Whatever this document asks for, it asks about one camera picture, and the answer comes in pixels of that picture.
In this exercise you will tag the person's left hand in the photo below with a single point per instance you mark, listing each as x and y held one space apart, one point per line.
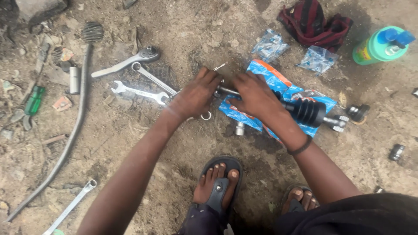
196 96

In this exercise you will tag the person's right hand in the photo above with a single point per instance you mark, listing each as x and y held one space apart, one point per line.
261 99

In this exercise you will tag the person's left fingers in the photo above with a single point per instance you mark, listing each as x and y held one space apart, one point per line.
210 77

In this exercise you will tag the metal shaft with black boot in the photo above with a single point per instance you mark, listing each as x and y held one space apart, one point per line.
307 111

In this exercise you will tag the thin metal pin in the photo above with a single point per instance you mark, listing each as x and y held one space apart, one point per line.
220 66

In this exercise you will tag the silver combination wrench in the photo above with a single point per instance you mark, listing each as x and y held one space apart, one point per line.
153 78

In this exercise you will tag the short silver socket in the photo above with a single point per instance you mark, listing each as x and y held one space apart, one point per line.
240 128

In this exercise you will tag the blue plastic packaging bag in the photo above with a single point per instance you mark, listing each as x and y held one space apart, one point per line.
274 80

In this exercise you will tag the clear plastic bag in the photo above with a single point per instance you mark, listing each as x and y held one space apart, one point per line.
316 59
269 45

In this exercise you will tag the silver open-end wrench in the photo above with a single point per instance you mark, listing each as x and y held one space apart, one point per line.
140 92

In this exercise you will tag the silver ratchet wrench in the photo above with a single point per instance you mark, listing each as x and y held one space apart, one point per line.
130 61

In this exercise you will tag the red and black cloth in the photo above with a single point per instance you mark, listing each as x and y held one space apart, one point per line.
310 22

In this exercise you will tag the black wristband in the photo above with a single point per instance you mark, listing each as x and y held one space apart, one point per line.
302 147

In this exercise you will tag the black sandal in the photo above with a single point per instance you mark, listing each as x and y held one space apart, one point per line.
295 205
217 192

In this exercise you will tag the long grey bar with pedal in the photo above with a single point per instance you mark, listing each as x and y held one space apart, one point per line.
80 107

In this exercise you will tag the tall silver socket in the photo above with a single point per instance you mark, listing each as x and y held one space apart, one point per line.
74 80

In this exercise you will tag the orange paper scrap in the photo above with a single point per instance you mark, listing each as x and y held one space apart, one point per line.
62 103

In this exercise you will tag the black ball joint part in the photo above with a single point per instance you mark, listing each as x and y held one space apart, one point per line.
358 112

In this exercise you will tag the green bottle with blue cap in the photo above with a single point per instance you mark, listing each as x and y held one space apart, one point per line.
375 47

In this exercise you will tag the green screwdriver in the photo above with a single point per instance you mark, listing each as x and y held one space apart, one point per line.
34 101

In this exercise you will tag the grey rock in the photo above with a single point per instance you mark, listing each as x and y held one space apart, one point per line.
40 9

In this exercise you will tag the person's dark clothing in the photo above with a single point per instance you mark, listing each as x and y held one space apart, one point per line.
352 215

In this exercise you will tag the small dark metal sleeve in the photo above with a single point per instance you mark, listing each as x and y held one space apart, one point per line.
396 152

